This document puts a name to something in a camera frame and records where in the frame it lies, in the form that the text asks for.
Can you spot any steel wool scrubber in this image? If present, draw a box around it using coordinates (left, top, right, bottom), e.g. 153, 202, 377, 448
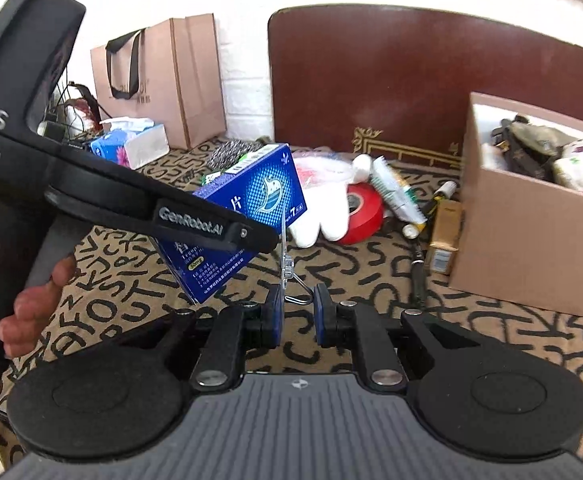
206, 140, 262, 171

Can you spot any black pen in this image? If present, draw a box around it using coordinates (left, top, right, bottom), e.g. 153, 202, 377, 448
402, 191, 445, 310

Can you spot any brown cardboard storage box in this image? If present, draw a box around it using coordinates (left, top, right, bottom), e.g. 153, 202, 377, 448
450, 92, 583, 316

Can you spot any metal binder clip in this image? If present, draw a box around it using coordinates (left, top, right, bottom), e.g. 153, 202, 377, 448
280, 216, 314, 307

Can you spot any dark red headboard panel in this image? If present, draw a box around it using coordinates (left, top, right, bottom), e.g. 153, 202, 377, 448
268, 4, 583, 168

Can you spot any person's left hand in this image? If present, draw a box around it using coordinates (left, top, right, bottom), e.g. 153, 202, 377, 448
0, 252, 77, 361

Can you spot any blue medicine box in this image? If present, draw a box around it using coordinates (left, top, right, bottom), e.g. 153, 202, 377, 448
154, 143, 307, 304

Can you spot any dark patterned pouch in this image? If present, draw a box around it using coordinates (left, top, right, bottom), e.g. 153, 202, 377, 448
491, 115, 575, 183

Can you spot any blue tissue pack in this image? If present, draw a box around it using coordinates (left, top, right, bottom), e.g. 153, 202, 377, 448
90, 116, 170, 170

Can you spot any small tan carton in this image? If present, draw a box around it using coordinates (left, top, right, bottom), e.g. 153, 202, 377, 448
426, 200, 464, 275

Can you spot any red tape roll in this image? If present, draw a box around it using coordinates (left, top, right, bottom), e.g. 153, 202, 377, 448
337, 182, 384, 245

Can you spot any white ointment tube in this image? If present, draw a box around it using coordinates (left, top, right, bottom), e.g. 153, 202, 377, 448
369, 156, 426, 226

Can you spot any leopard letter pattern cloth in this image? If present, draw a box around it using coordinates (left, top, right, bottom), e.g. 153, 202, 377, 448
0, 228, 583, 458

